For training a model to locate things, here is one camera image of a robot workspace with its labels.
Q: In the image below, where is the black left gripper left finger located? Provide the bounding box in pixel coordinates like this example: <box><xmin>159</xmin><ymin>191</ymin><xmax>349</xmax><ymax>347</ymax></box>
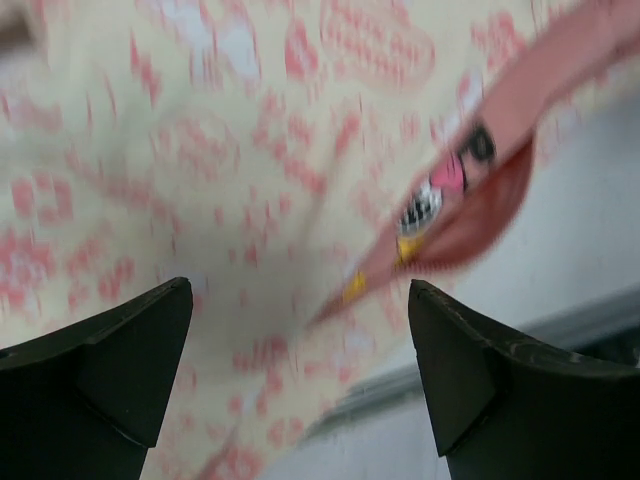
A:
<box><xmin>1</xmin><ymin>278</ymin><xmax>193</xmax><ymax>480</ymax></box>

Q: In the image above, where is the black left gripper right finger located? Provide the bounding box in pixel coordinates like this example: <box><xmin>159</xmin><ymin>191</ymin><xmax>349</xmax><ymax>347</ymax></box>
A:
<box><xmin>408</xmin><ymin>280</ymin><xmax>639</xmax><ymax>479</ymax></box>

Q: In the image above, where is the pink cream printed hooded jacket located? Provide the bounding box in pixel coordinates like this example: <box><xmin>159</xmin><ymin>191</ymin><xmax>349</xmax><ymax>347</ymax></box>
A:
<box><xmin>1</xmin><ymin>1</ymin><xmax>639</xmax><ymax>479</ymax></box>

